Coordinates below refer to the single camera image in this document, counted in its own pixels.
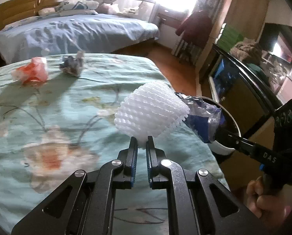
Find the stack of green boxes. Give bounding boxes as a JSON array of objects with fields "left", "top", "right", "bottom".
[{"left": 215, "top": 23, "right": 244, "bottom": 52}]

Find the black television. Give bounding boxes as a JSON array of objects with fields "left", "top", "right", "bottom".
[{"left": 259, "top": 23, "right": 292, "bottom": 64}]

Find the white round trash bin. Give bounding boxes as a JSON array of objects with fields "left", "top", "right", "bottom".
[{"left": 201, "top": 97, "right": 241, "bottom": 158}]

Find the wooden wardrobe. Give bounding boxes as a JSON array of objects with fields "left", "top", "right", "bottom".
[{"left": 208, "top": 0, "right": 269, "bottom": 43}]

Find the green floral bed sheet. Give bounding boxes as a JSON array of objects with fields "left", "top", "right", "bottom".
[{"left": 0, "top": 54, "right": 229, "bottom": 234}]

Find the wooden headboard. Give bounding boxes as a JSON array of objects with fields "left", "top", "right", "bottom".
[{"left": 0, "top": 0, "right": 64, "bottom": 31}]

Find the person's right hand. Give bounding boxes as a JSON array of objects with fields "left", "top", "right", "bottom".
[{"left": 246, "top": 177, "right": 291, "bottom": 230}]

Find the white baby crib rail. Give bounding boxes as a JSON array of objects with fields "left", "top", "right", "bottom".
[{"left": 94, "top": 0, "right": 158, "bottom": 22}]

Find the blue clear plastic wrapper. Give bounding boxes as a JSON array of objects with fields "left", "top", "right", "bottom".
[{"left": 175, "top": 92, "right": 226, "bottom": 143}]

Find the patterned white blue pillow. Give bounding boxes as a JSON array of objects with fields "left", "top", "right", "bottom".
[{"left": 55, "top": 0, "right": 99, "bottom": 14}]

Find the white foam fruit net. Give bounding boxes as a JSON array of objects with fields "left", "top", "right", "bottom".
[{"left": 114, "top": 81, "right": 190, "bottom": 149}]

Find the blue bed with quilt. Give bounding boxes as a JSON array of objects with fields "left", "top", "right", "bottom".
[{"left": 0, "top": 14, "right": 159, "bottom": 64}]

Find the printed paper wrapper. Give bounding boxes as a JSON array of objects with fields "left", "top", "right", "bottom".
[{"left": 59, "top": 50, "right": 84, "bottom": 78}]

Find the pink red plastic bag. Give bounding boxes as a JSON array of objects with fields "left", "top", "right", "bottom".
[{"left": 11, "top": 57, "right": 48, "bottom": 84}]

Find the dark red hanging coat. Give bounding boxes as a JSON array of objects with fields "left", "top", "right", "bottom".
[{"left": 175, "top": 10, "right": 213, "bottom": 49}]

